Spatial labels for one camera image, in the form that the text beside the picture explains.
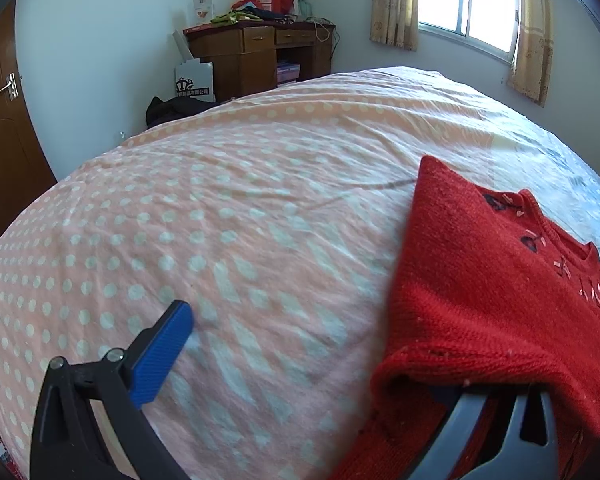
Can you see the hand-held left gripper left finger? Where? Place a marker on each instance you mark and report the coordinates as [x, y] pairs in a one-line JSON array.
[[160, 350]]

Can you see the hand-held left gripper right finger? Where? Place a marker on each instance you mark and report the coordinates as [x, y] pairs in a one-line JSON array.
[[447, 427]]

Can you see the red knitted sweater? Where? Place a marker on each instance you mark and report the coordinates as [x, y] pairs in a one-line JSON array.
[[480, 285]]

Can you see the polka dot bed sheet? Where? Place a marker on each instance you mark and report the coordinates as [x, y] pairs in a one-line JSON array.
[[255, 210]]

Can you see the black bag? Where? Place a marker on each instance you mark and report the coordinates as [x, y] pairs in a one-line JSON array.
[[172, 110]]

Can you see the brown wooden door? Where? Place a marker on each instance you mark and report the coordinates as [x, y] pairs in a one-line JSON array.
[[5, 160]]

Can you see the white paper bag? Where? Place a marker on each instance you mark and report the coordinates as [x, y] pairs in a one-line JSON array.
[[195, 82]]

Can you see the pink storage box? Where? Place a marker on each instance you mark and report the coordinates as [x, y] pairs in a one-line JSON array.
[[288, 72]]

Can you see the brown wooden desk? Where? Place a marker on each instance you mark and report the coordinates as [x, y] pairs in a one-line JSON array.
[[252, 55]]

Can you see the flat red box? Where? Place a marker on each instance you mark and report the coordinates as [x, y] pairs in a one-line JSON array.
[[197, 28]]

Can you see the green cloth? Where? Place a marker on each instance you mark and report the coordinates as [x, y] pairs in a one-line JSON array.
[[227, 18]]

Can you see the white printed box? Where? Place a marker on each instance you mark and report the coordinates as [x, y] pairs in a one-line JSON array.
[[202, 7]]

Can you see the beige patterned curtain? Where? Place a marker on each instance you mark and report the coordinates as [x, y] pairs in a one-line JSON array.
[[394, 5], [532, 35]]

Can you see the window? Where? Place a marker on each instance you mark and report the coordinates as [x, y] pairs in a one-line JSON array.
[[467, 0]]

